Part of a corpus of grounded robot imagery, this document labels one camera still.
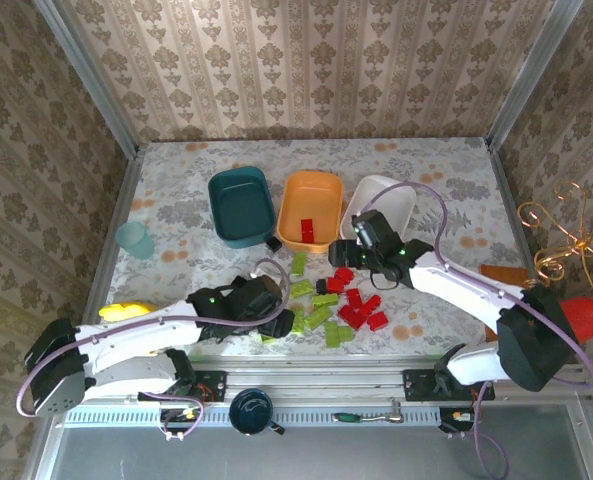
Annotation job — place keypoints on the large red balloon ornament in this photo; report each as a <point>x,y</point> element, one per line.
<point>586,317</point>

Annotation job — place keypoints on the white plastic container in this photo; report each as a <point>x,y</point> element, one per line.
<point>388,197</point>

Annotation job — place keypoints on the aluminium table side rail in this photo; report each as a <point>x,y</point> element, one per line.
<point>513,210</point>
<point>111,240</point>

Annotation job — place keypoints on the teal plastic container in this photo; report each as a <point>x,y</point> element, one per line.
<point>241,210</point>

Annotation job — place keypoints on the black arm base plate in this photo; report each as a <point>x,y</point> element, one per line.
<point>421,385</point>
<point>211,385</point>

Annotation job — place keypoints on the black lego brick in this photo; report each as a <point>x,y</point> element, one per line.
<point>321,287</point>
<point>274,244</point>

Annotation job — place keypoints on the dark blue mug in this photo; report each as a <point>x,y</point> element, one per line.
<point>250,411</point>

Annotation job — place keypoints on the metal ratchet tool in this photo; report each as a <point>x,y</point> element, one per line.
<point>388,416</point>

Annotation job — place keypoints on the aluminium front rail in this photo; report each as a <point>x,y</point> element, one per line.
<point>316,380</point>

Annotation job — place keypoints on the yellow plastic toy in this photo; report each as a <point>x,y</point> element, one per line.
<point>123,311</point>

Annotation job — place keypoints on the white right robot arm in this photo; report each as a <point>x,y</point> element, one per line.
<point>456,285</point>

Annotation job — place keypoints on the orange plastic container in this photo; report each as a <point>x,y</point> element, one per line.
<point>316,200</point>

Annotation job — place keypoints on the red lego brick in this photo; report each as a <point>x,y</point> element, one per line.
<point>344,274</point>
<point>306,231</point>
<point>335,285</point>
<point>353,298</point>
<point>377,321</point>
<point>351,317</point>
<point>370,304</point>

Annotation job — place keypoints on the translucent teal cup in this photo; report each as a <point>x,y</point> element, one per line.
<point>135,241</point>

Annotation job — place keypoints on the aluminium frame post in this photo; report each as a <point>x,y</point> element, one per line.
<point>533,75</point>
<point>88,80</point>

